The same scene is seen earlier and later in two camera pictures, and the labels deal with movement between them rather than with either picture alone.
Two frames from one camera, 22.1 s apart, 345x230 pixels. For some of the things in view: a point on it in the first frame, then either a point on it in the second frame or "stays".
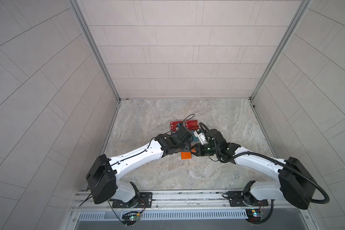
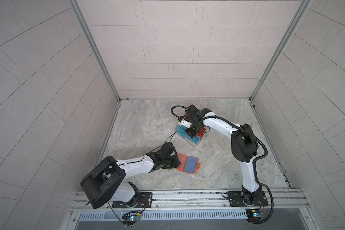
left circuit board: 130,218 stays
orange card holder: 187,155 to 188,164
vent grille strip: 166,215 stays
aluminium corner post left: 94,44 stays
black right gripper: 198,150 to 189,132
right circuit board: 253,215 stays
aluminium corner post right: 298,16 stays
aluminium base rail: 183,200 stays
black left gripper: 187,142 to 175,164
